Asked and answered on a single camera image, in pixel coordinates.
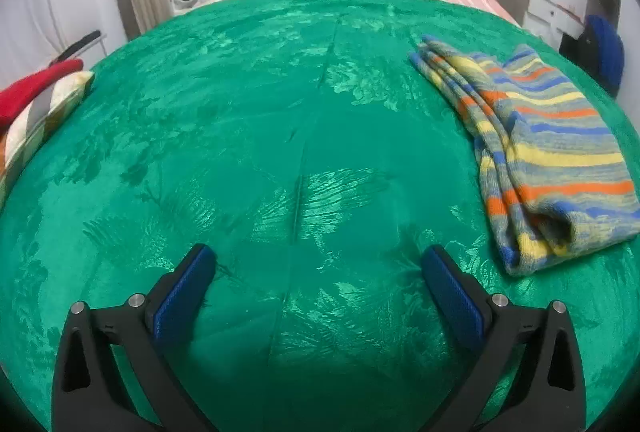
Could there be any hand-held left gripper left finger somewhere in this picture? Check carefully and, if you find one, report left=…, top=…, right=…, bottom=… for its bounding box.
left=51, top=243, right=217, bottom=432

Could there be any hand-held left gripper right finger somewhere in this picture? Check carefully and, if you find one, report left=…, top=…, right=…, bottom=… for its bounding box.
left=421, top=245, right=587, bottom=432

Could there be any striped knit sweater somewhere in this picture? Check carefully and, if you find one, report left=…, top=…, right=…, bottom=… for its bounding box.
left=409, top=35, right=640, bottom=276

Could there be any green floral blanket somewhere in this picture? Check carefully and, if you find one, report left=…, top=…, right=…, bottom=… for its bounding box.
left=0, top=0, right=640, bottom=432

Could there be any checkered pillow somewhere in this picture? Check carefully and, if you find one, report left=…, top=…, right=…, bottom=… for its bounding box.
left=0, top=71, right=96, bottom=198

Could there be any red cloth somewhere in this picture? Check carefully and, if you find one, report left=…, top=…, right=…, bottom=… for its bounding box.
left=0, top=59, right=84, bottom=125

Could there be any black jacket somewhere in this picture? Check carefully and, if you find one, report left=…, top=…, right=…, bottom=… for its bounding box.
left=559, top=30, right=601, bottom=73

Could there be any blue cloth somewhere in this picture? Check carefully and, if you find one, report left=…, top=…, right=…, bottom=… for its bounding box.
left=584, top=14, right=625, bottom=96

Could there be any white desk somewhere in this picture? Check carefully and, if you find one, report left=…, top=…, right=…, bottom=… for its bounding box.
left=492, top=0, right=586, bottom=38

